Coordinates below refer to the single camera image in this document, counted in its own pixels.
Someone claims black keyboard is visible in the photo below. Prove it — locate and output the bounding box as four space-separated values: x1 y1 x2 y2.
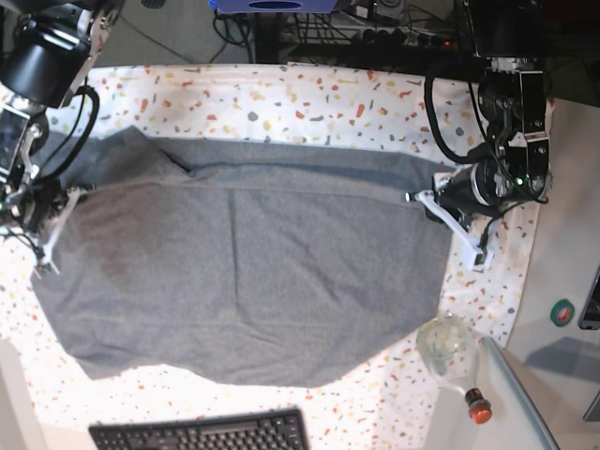
88 409 310 450

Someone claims clear bottle with orange cap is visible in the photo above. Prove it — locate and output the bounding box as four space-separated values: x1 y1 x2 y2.
416 314 492 425

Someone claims blue box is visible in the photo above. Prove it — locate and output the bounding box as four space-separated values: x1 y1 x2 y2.
208 0 353 14

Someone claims green tape roll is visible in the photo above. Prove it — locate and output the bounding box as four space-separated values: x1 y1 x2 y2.
549 299 575 327

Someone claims terrazzo pattern tablecloth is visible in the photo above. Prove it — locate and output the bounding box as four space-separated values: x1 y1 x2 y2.
0 62 556 450

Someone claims grey t-shirt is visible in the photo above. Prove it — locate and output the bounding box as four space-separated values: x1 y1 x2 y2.
32 128 451 387

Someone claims black power strip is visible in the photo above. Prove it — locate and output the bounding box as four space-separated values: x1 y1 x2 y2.
352 26 454 50

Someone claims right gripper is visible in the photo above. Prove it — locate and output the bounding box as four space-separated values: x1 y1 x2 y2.
4 185 68 234

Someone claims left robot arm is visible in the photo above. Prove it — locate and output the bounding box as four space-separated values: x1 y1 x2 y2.
424 1 549 230

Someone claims grey metal rail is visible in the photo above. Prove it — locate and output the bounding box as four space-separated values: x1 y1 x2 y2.
477 337 559 449

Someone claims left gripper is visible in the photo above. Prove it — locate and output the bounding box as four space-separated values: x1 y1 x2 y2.
431 161 503 231

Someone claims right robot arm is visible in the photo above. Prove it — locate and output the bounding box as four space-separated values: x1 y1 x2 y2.
1 1 124 233

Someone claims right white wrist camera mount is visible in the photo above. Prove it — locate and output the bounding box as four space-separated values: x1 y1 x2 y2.
0 187 90 278

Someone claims smartphone at right edge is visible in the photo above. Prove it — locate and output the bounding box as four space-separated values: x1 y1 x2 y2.
577 270 600 331

